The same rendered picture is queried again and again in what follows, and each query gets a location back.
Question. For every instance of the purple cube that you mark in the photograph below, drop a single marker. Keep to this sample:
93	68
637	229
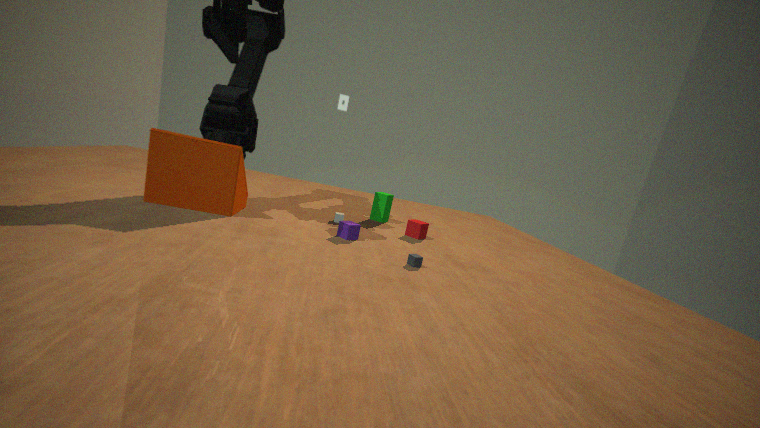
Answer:
348	230

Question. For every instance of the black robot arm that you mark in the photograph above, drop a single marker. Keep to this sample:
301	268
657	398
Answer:
230	116

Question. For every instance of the green block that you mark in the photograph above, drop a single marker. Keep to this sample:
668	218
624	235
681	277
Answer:
379	214
383	200

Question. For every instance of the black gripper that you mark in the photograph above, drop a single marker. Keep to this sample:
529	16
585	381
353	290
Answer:
227	28

